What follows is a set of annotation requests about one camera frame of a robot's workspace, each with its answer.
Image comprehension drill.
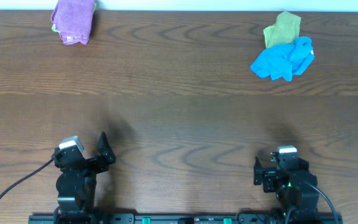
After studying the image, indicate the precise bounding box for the blue microfiber cloth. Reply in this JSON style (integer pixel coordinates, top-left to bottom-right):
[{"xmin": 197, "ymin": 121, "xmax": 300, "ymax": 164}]
[{"xmin": 250, "ymin": 37, "xmax": 315, "ymax": 82}]

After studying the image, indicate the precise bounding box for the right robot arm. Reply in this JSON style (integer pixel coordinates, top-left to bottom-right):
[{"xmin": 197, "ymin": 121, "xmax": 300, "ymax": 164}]
[{"xmin": 254, "ymin": 152, "xmax": 319, "ymax": 223}]

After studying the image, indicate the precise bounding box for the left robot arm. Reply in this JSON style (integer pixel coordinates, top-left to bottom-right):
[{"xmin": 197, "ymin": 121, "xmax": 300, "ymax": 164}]
[{"xmin": 52, "ymin": 132, "xmax": 116, "ymax": 223}]

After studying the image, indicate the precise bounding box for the green cloth under purple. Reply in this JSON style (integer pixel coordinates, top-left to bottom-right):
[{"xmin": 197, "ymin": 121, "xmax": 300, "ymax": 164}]
[{"xmin": 51, "ymin": 24, "xmax": 58, "ymax": 32}]

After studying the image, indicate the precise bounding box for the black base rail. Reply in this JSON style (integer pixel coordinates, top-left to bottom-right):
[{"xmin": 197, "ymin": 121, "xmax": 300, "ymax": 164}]
[{"xmin": 28, "ymin": 212, "xmax": 335, "ymax": 224}]

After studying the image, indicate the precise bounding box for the olive green crumpled cloth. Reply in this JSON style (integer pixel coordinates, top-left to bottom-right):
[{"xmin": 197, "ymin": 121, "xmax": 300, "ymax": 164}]
[{"xmin": 263, "ymin": 11, "xmax": 301, "ymax": 49}]

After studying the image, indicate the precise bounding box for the purple folded cloth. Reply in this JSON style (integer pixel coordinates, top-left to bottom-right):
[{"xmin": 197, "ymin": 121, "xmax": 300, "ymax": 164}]
[{"xmin": 51, "ymin": 0, "xmax": 96, "ymax": 45}]

